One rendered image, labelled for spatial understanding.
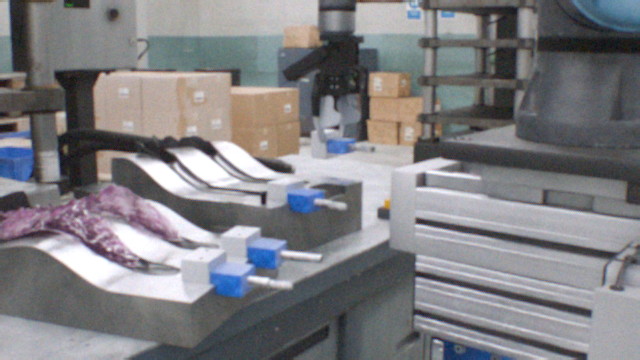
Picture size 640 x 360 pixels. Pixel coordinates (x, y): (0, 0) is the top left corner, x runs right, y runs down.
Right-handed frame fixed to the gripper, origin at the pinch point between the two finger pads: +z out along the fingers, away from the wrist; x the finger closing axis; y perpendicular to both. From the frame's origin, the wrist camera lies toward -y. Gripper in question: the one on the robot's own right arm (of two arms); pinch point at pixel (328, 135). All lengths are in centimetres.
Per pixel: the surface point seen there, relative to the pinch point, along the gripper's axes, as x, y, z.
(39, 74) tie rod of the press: -26, -60, -12
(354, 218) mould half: -12.8, 14.5, 12.5
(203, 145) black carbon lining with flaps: -16.7, -18.5, 1.6
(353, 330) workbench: -15.8, 16.5, 32.3
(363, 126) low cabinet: 585, -348, 77
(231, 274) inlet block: -57, 26, 8
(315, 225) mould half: -24.8, 14.5, 11.2
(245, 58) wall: 622, -566, -3
